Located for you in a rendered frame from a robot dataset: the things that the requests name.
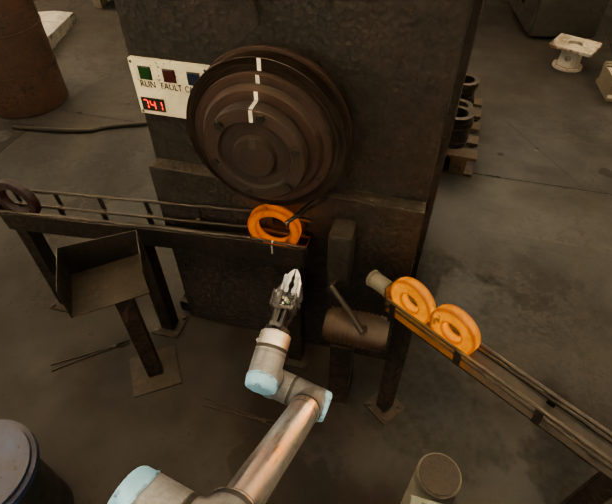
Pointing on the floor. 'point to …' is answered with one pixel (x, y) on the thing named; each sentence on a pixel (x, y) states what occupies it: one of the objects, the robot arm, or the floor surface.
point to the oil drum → (13, 59)
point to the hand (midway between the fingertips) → (295, 274)
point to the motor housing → (340, 370)
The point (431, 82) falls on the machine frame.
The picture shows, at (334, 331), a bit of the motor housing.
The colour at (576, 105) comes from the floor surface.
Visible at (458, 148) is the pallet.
